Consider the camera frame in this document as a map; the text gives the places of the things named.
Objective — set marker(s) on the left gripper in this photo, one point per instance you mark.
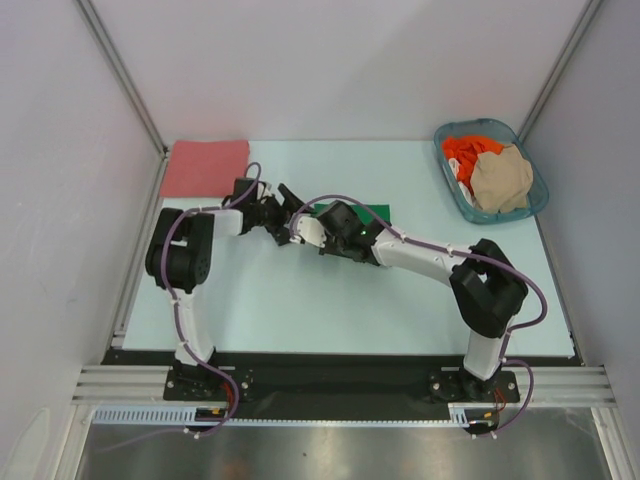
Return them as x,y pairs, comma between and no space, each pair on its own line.
284,216

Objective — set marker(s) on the left corner aluminium post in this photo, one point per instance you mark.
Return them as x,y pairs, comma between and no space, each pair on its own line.
115,62

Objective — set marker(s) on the beige t shirt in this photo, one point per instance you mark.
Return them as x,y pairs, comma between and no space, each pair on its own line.
501,182

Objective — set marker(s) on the blue plastic basket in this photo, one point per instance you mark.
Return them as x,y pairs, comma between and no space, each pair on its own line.
538,195

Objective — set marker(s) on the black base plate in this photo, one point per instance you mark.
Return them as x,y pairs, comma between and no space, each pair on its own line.
325,387

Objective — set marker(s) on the white garment in basket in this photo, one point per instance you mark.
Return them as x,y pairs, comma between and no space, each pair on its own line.
462,178

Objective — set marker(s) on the green t shirt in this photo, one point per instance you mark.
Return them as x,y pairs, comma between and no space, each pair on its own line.
365,213

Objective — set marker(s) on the folded pink t shirt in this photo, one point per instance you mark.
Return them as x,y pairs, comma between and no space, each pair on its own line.
204,169

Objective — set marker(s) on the orange t shirt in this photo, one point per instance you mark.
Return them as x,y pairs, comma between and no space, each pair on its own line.
467,149

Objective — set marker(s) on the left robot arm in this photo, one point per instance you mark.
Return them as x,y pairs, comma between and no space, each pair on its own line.
179,259

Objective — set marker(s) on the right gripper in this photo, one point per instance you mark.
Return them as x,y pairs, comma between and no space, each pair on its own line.
328,248

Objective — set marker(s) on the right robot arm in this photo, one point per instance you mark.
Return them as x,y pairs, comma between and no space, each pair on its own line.
488,294

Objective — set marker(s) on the aluminium frame rail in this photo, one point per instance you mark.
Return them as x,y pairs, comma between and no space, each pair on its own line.
144,385

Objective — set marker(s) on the corner aluminium post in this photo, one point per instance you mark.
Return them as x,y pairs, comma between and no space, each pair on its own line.
577,35
115,62

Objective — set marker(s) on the right corner aluminium post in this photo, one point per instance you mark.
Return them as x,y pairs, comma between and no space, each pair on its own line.
577,35

